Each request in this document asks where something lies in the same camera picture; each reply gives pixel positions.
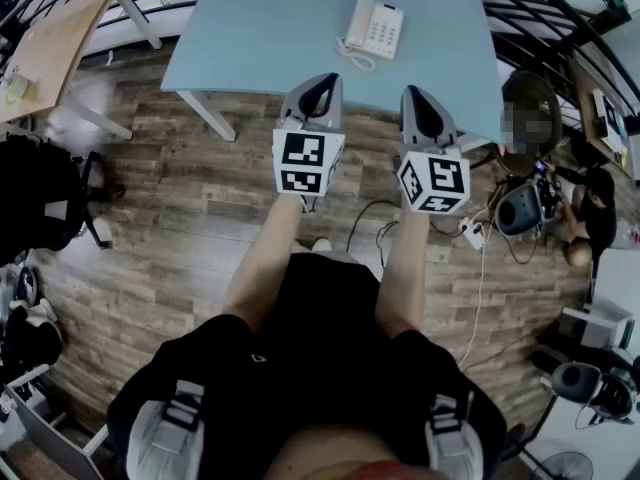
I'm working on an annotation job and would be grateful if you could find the white power cable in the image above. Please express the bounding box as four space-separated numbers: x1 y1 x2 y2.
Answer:
457 246 487 370

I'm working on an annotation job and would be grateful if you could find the brown round wicker chair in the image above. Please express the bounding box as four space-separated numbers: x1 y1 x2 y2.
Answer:
501 70 564 177

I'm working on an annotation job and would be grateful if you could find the green cup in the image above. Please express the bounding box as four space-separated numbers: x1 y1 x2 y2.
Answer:
3 71 40 105

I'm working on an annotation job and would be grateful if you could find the light wooden desk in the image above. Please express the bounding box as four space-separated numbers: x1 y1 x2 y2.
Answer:
0 0 134 142

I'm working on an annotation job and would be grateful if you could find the person's right forearm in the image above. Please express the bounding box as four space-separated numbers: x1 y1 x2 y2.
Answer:
374 208 432 340

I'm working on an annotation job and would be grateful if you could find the grey right shoulder strap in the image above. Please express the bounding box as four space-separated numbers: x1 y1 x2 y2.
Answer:
423 392 486 480

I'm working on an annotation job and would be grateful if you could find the white cabinet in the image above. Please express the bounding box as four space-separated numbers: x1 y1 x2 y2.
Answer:
0 365 110 480

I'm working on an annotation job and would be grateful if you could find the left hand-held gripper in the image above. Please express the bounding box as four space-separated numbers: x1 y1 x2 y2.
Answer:
272 72 347 198

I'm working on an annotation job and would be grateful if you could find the black office chair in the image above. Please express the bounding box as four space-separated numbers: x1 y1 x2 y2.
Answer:
0 132 126 267

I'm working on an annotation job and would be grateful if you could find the white flat panel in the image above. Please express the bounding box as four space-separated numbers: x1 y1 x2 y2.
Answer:
592 87 630 153

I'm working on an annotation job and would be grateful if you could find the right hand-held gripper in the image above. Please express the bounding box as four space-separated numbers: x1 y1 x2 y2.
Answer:
397 85 471 214

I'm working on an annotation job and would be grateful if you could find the electric floor fan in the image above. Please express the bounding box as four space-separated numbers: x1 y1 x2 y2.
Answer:
541 450 597 480

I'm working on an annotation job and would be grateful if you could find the person's black shirt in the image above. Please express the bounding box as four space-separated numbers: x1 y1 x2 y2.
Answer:
107 251 507 480

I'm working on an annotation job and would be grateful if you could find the grey left shoulder strap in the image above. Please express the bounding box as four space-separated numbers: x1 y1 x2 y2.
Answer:
126 380 206 480

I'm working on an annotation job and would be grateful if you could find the person's left forearm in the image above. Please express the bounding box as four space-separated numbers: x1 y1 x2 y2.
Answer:
221 192 307 335

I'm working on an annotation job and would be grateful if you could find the light blue table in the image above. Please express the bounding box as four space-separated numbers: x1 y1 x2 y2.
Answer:
160 0 505 145

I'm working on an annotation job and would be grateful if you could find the white box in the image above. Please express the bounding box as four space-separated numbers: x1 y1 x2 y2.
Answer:
559 302 636 352

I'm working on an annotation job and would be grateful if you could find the black thin cable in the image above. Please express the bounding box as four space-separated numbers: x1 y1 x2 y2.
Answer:
346 200 401 269

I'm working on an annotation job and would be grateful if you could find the grey shoulder strap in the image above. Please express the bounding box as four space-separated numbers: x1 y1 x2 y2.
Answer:
126 380 206 480
423 392 486 480

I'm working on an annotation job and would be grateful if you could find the white power strip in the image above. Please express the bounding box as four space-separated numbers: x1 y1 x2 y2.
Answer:
458 216 485 250

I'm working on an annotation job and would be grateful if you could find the white corded desk telephone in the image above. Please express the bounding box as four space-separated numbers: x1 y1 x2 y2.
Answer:
357 1 406 61

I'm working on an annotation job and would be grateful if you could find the grey round device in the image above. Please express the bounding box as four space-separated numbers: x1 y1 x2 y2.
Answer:
497 183 546 237

